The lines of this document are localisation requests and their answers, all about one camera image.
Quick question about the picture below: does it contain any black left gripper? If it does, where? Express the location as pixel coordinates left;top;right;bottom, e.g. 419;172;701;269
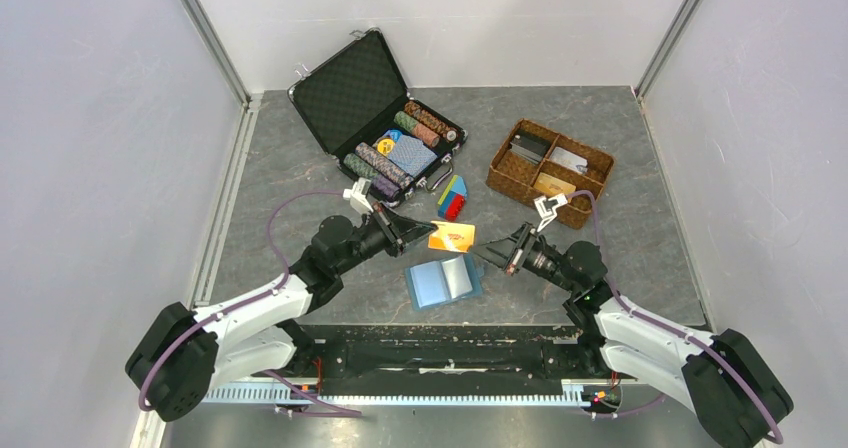
334;201;438;276

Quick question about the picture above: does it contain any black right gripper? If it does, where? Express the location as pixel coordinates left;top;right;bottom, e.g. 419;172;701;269
468;221;578;294

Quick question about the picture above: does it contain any blue card holder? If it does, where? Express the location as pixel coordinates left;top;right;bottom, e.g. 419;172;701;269
404;254;485;311

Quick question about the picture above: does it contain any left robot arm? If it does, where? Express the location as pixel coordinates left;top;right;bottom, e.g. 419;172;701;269
125;203;437;422

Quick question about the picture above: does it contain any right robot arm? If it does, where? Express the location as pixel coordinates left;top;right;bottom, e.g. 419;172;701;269
471;223;794;447

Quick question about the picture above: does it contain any blue playing card deck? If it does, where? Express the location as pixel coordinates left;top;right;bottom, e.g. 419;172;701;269
387;135;437;177

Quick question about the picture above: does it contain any gold VIP card stack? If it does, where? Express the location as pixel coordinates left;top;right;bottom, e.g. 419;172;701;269
533;172;577;197

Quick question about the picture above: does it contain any dark card stack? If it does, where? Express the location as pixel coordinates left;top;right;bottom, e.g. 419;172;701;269
510;130;552;165

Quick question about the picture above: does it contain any white card stack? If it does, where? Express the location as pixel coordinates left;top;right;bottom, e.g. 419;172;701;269
549;146;589;175

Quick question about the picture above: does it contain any green purple chip stack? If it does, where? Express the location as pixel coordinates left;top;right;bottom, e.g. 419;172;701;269
343;153;400;199

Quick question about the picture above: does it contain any colourful toy brick block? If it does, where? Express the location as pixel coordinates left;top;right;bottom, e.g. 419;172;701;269
437;175;468;222

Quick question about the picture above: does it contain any yellow dealer chip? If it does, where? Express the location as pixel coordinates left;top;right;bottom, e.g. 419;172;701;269
375;138;395;156

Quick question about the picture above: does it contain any woven wicker basket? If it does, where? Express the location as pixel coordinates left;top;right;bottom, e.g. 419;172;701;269
486;119;615;207

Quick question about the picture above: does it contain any green pink chip stack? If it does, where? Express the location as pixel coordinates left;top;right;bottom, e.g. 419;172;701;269
394;111;440;148

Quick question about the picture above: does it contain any brown orange chip stack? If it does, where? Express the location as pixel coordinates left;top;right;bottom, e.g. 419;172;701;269
404;101;459;142

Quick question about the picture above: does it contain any black poker chip case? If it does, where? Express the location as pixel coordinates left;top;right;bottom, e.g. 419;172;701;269
288;28;467;207

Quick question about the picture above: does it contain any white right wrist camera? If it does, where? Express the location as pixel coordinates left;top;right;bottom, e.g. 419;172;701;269
533;193;569;233

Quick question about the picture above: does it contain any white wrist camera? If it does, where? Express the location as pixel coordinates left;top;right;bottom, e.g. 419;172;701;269
342;177;373;215
533;193;569;233

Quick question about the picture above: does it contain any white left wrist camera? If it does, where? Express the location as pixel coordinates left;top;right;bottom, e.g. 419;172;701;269
342;177;373;215

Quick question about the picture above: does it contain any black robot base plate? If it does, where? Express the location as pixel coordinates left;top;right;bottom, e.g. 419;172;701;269
277;325;611;396

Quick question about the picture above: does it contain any white cable duct rail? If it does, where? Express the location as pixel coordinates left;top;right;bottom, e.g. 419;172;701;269
202;380;621;408

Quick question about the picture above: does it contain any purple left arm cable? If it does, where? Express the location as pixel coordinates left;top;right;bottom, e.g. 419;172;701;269
137;190;352;413

